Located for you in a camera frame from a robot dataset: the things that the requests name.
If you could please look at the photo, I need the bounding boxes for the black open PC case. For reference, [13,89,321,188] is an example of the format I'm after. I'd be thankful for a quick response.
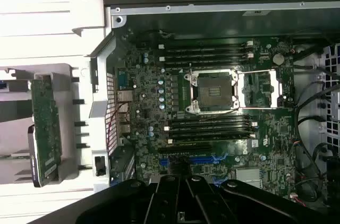
[89,0,340,224]

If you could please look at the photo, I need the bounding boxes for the thin metal locking lever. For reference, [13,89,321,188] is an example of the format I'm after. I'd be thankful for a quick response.
[189,62,194,102]

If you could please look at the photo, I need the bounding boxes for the black cable bundle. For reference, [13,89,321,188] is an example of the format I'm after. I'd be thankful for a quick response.
[293,74,340,205]

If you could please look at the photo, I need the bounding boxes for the red and black wire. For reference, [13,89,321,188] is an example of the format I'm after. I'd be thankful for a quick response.
[107,101,130,154]

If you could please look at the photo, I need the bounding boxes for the RAM slot white clips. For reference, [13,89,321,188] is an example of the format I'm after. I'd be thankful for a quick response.
[158,40,254,50]
[158,51,254,62]
[167,133,257,144]
[164,120,258,131]

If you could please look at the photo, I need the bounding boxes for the blue expansion slot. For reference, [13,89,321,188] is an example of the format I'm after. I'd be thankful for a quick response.
[158,156,215,168]

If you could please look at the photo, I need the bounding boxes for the black plastic shroud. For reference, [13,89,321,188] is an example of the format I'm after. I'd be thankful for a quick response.
[322,152,340,185]

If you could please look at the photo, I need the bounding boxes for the RAM slot black clips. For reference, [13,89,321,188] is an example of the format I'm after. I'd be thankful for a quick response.
[168,128,253,137]
[164,61,248,70]
[164,48,248,55]
[168,116,253,124]

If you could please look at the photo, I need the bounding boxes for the grey parts rack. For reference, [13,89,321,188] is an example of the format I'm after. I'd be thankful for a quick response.
[0,63,90,185]

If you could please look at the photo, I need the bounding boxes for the silver socket cover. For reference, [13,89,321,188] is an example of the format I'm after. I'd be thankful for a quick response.
[237,70,284,109]

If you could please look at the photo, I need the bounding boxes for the perforated metal drive cage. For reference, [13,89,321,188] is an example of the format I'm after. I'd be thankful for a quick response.
[317,43,340,140]

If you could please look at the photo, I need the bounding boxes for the long black expansion slot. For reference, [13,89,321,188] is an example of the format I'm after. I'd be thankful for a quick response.
[157,143,214,154]

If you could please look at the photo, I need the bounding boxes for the silver chipset heat sink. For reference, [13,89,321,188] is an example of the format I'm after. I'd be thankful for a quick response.
[235,168,260,183]

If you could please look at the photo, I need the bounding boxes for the green motherboard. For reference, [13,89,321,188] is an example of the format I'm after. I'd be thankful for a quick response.
[114,32,298,201]

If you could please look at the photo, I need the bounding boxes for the CPU socket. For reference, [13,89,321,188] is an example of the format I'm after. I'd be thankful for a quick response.
[183,68,240,115]

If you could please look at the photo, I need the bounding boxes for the teal port block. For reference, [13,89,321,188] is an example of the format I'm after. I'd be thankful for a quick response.
[118,67,133,90]

